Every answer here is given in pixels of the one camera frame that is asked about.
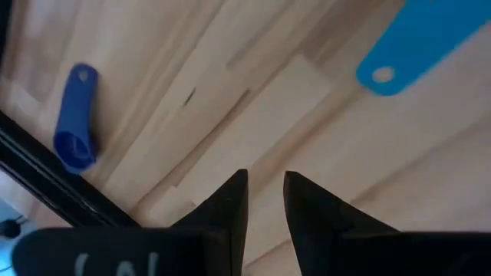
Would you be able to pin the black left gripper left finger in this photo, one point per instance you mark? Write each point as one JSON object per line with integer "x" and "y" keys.
{"x": 230, "y": 214}

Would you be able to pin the black metal table frame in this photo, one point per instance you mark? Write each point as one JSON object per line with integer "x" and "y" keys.
{"x": 46, "y": 172}

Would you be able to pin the light blue measuring cup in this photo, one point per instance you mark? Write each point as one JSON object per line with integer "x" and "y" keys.
{"x": 422, "y": 42}

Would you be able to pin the dark blue measuring cup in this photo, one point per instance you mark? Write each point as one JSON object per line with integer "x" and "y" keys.
{"x": 74, "y": 126}

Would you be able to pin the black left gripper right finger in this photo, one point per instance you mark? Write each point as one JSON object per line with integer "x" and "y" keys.
{"x": 314, "y": 222}

